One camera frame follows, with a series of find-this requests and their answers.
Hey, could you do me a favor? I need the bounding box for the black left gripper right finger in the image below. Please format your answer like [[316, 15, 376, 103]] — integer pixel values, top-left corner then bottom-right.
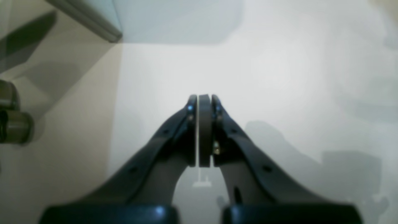
[[198, 95, 362, 224]]

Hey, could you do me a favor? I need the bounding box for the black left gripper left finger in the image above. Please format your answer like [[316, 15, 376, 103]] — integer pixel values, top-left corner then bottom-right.
[[39, 95, 197, 224]]

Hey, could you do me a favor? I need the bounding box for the metal cylinder fixture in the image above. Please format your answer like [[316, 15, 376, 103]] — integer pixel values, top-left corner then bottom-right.
[[0, 80, 34, 144]]

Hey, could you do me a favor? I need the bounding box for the grey metal rail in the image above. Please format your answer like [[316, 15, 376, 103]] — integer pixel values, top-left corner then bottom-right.
[[47, 0, 123, 43]]

